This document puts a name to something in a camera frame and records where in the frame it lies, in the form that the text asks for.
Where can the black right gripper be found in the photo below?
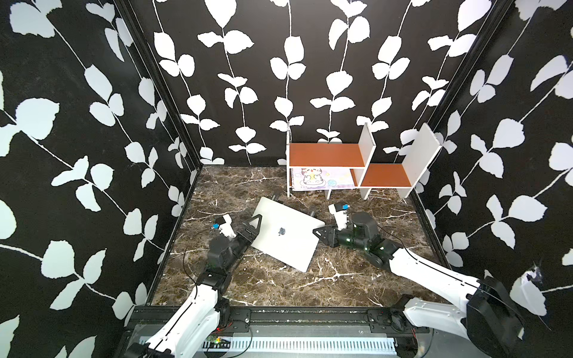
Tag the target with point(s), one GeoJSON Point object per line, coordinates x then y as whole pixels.
{"type": "Point", "coordinates": [331, 236]}

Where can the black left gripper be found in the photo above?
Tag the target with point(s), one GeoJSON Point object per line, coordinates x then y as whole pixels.
{"type": "Point", "coordinates": [250, 229]}

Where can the silver laptop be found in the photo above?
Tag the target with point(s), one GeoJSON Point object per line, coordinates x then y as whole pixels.
{"type": "Point", "coordinates": [286, 234]}

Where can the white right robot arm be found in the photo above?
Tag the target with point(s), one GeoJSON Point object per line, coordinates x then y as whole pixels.
{"type": "Point", "coordinates": [478, 310]}

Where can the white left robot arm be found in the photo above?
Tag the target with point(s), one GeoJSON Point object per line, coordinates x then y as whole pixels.
{"type": "Point", "coordinates": [206, 310]}

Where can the black folding laptop stand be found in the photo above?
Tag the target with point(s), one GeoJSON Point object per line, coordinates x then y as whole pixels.
{"type": "Point", "coordinates": [311, 211]}

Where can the pastel cartoon children's book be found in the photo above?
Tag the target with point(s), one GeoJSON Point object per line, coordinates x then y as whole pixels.
{"type": "Point", "coordinates": [304, 179]}

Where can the white shelf with orange boards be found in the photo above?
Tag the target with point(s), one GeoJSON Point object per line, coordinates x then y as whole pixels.
{"type": "Point", "coordinates": [355, 159]}

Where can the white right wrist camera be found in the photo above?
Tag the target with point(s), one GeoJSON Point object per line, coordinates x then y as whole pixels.
{"type": "Point", "coordinates": [340, 213]}

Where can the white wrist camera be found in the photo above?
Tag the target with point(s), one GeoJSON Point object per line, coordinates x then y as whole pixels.
{"type": "Point", "coordinates": [223, 225]}
{"type": "Point", "coordinates": [340, 213]}

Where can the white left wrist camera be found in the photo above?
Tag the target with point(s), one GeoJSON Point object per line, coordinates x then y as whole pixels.
{"type": "Point", "coordinates": [223, 225]}

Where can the black base rail with strip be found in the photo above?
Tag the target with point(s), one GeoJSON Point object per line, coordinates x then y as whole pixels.
{"type": "Point", "coordinates": [329, 332]}

